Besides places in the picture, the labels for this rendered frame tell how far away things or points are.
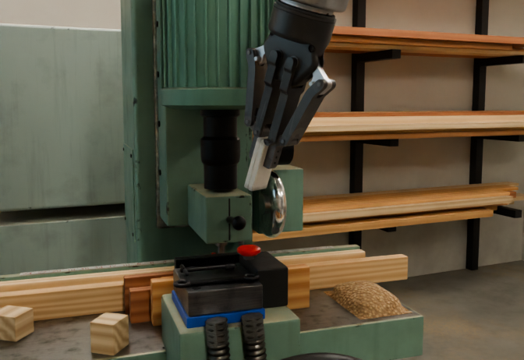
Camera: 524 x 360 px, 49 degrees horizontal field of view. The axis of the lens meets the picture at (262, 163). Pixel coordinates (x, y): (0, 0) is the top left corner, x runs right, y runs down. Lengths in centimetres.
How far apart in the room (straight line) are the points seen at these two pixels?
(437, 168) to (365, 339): 335
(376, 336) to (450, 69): 344
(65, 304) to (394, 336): 47
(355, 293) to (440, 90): 331
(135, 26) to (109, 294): 46
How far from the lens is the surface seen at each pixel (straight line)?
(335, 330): 82
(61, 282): 89
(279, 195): 99
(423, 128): 331
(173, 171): 95
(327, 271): 96
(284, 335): 68
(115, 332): 74
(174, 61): 82
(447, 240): 431
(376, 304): 86
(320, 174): 361
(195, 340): 65
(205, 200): 83
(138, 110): 103
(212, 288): 65
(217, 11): 79
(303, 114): 67
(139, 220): 105
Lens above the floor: 121
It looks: 6 degrees down
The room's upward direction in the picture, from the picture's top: straight up
